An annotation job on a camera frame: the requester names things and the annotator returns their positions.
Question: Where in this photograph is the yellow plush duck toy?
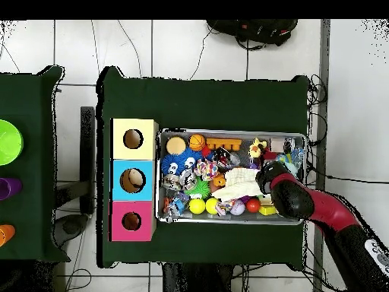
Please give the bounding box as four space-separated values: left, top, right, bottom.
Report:
248 137 268 159

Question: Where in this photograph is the orange cup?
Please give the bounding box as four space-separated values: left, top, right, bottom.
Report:
0 224 16 247

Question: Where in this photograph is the cream waffle cloth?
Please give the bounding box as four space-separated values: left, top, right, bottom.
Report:
210 167 266 202

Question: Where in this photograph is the black cable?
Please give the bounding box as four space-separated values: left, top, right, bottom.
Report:
306 160 389 185

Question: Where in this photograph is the tan round foam disc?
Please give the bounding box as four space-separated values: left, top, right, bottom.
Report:
166 136 187 155

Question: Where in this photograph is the dark green table cloth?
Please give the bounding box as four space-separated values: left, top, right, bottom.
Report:
96 65 311 268
0 65 71 264

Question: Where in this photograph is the orange toy basketball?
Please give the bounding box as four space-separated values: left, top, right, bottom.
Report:
188 133 207 152

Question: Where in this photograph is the purple cup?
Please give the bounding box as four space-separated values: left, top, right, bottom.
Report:
0 177 24 201

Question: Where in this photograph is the shallow clear mesh bin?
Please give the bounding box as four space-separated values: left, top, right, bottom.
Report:
156 129 306 227

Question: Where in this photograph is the lime green bowl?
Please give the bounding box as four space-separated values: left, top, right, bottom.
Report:
0 119 24 167

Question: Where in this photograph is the orange plastic building block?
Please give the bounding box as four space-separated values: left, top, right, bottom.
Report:
211 173 228 189
205 137 243 152

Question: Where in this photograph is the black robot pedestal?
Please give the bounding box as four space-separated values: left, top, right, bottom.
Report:
162 262 233 292

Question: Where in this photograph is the green spiky ball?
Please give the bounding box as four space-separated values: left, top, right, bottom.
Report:
184 176 211 200

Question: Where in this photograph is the yellow ball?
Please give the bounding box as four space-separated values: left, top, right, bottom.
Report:
205 197 220 215
188 198 207 215

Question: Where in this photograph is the wooden box with three holes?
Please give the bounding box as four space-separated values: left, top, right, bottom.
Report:
108 118 160 243

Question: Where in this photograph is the mint green waffle cloth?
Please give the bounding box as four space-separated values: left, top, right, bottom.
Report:
283 154 301 176

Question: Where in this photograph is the blue fuzzy monster toy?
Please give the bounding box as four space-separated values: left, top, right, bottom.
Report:
160 146 204 176

